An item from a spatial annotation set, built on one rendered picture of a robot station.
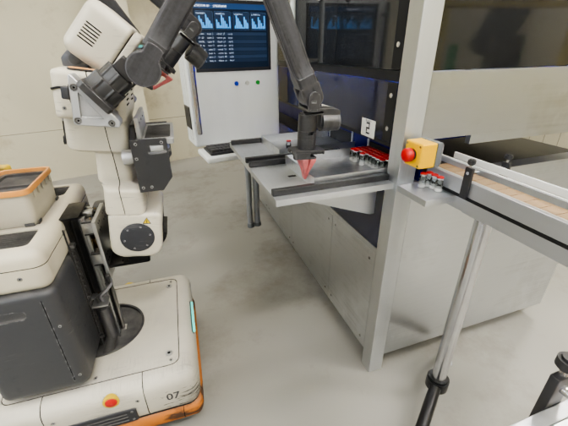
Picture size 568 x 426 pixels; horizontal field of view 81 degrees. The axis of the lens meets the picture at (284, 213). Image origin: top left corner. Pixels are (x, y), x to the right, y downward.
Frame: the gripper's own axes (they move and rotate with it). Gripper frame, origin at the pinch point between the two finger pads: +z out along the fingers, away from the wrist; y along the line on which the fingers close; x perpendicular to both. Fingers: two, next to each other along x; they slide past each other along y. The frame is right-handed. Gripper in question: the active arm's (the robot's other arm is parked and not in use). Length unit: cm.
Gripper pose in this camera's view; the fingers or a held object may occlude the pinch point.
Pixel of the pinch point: (304, 176)
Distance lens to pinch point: 108.3
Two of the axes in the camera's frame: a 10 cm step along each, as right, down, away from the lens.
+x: -3.2, -4.1, 8.5
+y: 9.5, -1.1, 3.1
